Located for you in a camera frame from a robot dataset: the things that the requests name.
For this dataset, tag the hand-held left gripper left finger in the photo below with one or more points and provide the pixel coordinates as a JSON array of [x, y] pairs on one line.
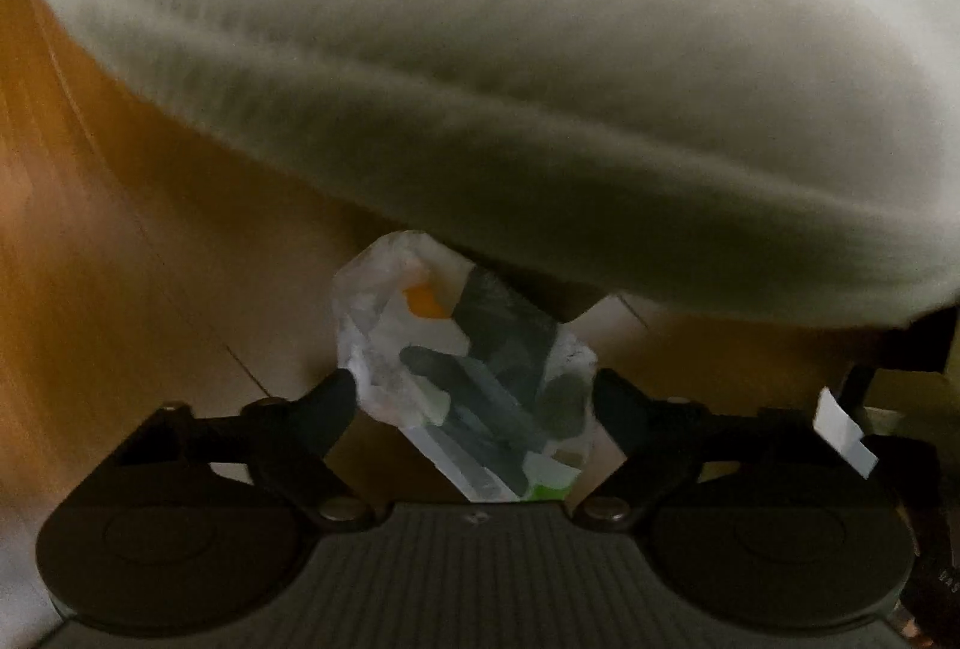
[[330, 405]]

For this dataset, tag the white paper slip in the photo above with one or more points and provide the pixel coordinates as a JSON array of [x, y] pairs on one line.
[[844, 431]]

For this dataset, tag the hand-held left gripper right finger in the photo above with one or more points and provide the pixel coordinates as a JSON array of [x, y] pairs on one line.
[[622, 413]]

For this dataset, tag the dark furniture piece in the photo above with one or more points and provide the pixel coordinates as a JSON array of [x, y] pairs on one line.
[[907, 364]]

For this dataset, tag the clear plastic wrapper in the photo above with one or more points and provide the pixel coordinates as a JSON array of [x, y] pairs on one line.
[[480, 379]]

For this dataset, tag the white round bin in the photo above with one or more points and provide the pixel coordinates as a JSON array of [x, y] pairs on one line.
[[487, 79]]

